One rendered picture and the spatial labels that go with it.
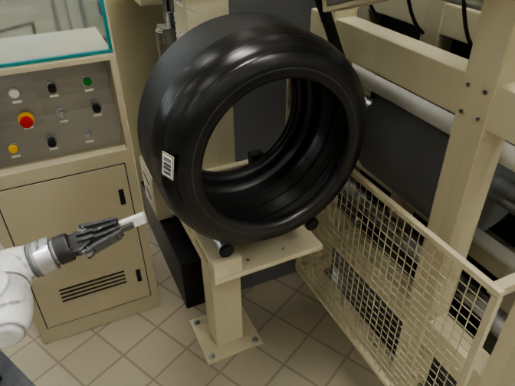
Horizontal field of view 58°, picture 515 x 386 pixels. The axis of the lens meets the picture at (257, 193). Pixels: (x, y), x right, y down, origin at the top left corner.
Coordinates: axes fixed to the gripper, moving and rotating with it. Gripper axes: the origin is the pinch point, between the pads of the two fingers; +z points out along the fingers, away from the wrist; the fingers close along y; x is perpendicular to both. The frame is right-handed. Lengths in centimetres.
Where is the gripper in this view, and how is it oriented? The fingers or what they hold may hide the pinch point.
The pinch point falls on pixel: (132, 221)
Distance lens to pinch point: 127.3
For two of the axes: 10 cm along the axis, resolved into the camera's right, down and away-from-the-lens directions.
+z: 9.0, -3.6, 2.6
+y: -4.2, -5.1, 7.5
